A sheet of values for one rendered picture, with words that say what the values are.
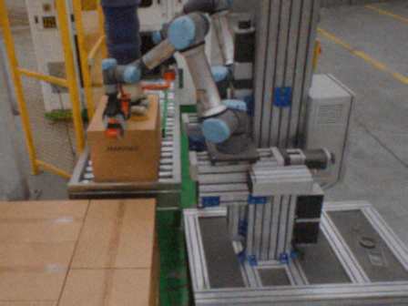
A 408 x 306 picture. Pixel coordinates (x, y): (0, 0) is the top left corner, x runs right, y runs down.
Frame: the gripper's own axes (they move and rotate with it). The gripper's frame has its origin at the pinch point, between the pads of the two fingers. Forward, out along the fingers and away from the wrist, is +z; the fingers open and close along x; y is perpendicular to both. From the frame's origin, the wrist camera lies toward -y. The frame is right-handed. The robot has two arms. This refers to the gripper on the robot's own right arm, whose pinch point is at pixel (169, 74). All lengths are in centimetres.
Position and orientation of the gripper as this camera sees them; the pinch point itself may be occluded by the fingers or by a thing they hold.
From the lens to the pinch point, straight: 303.6
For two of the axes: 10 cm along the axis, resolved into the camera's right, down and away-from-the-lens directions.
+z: 0.6, 8.8, 4.7
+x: 10.0, -0.2, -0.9
